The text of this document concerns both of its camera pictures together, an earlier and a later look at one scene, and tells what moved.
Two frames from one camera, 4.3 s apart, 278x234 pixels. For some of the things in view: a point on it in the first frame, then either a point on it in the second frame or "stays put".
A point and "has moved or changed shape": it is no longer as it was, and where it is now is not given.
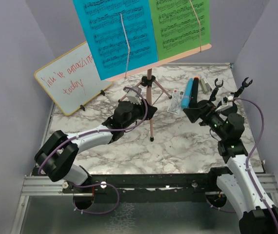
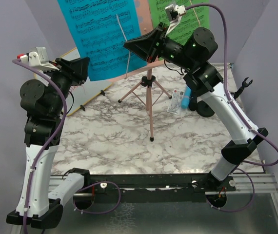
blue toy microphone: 185,100 stays put
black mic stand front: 244,84 stays put
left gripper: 142,108 → 76,70
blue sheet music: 120,33 has moved or changed shape
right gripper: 194,114 → 146,46
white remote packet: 175,103 stays put
